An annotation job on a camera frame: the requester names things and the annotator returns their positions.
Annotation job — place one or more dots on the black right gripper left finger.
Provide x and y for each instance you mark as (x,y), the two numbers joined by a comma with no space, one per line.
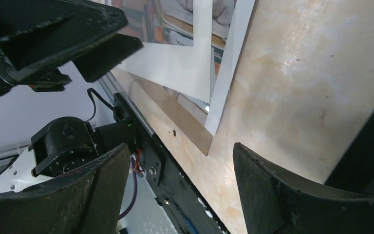
(85,200)

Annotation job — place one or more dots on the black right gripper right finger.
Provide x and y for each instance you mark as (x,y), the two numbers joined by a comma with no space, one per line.
(275,200)

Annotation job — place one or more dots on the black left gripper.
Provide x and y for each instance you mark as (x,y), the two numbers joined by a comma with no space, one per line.
(39,36)

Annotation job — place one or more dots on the white mat board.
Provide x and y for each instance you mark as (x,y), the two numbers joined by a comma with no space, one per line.
(232,50)

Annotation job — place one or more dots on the cat photo print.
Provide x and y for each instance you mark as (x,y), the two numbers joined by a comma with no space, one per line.
(181,51)

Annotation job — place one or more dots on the brown backing board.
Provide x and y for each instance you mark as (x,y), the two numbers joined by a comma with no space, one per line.
(144,92)

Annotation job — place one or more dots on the black picture frame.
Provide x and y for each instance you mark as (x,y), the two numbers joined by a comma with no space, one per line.
(355,171)

